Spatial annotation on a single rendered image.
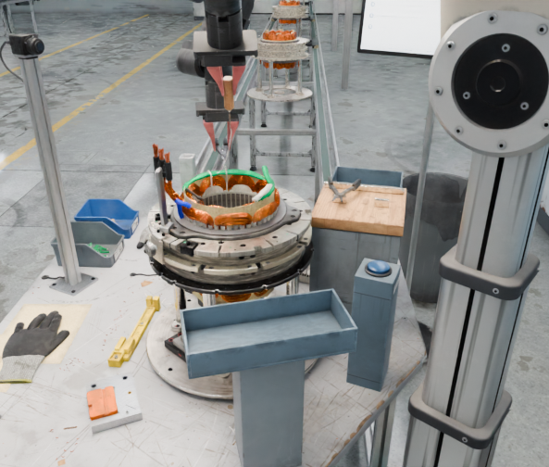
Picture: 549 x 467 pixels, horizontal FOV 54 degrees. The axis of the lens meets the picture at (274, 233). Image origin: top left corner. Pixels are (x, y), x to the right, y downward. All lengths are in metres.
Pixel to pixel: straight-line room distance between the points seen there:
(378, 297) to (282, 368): 0.26
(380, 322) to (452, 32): 0.57
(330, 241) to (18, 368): 0.70
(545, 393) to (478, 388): 1.63
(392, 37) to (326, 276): 1.02
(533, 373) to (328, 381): 1.52
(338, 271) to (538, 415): 1.36
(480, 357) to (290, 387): 0.28
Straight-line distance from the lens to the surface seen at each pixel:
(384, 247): 1.14
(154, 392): 1.14
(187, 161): 1.11
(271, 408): 0.88
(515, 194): 0.72
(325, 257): 1.17
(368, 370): 1.11
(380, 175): 1.40
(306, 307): 0.89
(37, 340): 1.31
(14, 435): 1.14
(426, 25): 1.94
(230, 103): 0.98
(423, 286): 2.76
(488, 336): 0.80
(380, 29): 1.99
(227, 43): 0.90
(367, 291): 1.00
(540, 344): 2.73
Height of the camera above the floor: 1.55
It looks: 28 degrees down
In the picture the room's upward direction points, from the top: straight up
